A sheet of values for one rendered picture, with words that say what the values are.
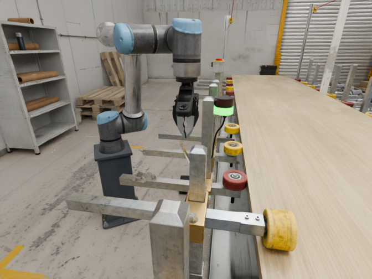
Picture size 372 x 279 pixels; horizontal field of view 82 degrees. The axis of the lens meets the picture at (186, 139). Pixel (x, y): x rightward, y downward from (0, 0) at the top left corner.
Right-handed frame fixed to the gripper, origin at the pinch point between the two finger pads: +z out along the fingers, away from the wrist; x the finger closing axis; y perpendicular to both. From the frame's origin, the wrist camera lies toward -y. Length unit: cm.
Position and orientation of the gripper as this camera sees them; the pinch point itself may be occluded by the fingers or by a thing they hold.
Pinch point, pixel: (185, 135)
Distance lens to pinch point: 76.8
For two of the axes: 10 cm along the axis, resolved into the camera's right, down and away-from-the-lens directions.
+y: 1.7, -3.9, 9.0
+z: 0.0, 9.2, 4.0
